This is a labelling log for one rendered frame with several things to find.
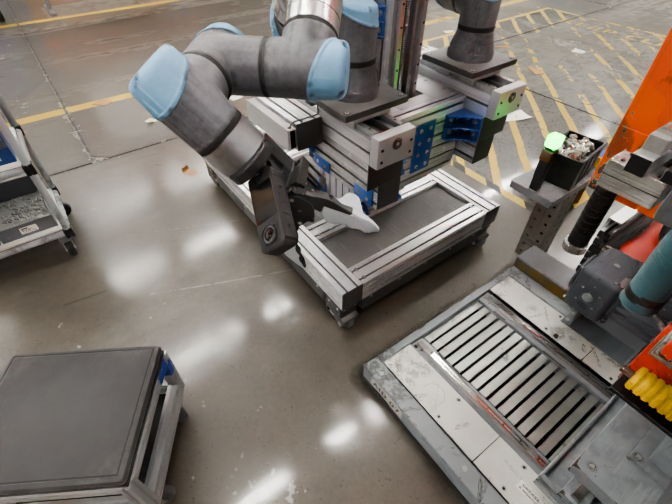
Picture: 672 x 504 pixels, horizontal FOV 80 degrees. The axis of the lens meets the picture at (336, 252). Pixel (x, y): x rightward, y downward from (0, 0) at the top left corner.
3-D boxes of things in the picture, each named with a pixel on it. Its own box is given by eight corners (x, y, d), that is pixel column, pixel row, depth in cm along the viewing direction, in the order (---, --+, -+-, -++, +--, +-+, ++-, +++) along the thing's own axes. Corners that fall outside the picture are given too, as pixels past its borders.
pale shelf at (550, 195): (549, 209, 139) (552, 202, 137) (508, 186, 149) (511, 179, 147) (613, 169, 157) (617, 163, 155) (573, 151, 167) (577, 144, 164)
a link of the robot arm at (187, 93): (179, 26, 46) (146, 59, 40) (251, 99, 52) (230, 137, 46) (145, 66, 50) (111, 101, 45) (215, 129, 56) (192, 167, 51)
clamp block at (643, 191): (649, 211, 62) (670, 183, 58) (594, 184, 67) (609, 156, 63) (665, 200, 64) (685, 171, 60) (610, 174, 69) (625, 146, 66)
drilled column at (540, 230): (532, 263, 179) (571, 185, 149) (514, 250, 184) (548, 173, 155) (546, 254, 183) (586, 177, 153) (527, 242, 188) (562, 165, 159)
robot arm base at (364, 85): (316, 89, 115) (315, 52, 108) (357, 77, 121) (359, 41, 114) (348, 108, 106) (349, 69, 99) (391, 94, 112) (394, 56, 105)
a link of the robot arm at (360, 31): (375, 64, 102) (379, 3, 92) (323, 61, 103) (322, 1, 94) (378, 48, 110) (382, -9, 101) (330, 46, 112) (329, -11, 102)
